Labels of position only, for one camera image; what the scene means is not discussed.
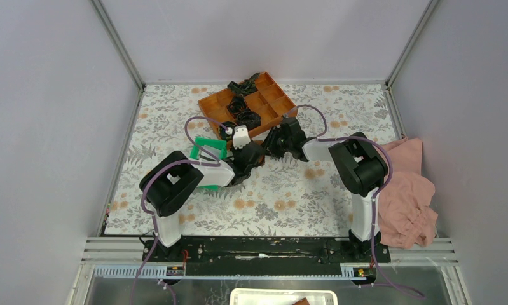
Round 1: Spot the green plastic card box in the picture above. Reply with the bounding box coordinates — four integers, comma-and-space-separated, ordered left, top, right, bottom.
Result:
187, 137, 227, 169

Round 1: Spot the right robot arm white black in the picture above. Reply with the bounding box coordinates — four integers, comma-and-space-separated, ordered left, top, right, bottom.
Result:
262, 118, 389, 262

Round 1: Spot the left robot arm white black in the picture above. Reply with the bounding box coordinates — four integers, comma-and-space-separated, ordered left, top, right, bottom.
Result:
139, 127, 265, 261

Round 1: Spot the orange wooden compartment tray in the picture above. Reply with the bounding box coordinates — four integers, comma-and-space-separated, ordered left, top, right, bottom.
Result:
198, 72, 298, 140

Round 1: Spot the pink crumpled cloth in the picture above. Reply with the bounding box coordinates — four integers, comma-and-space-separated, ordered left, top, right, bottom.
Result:
378, 137, 438, 249

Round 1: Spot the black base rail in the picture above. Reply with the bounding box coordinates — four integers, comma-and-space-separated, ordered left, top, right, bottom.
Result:
143, 236, 391, 278

